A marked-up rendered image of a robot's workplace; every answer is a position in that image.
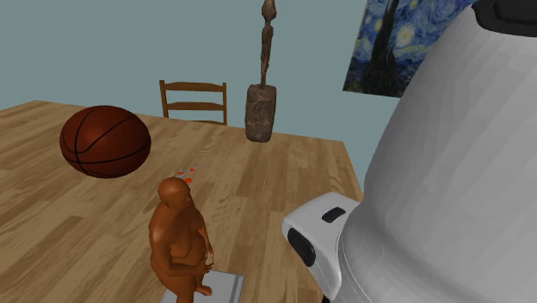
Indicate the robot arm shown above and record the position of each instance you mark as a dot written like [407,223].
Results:
[440,176]

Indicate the small orange and grey object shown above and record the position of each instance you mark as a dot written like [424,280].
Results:
[187,174]

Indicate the wooden chair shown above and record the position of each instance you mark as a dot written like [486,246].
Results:
[193,105]

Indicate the brown basketball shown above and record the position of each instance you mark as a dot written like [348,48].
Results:
[105,140]

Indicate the orange human figure statue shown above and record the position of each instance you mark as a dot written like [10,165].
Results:
[178,235]

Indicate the starry night wall painting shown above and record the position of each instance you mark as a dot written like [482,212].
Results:
[386,46]

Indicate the tall thin brown sculpture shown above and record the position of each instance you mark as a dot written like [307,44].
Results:
[261,113]

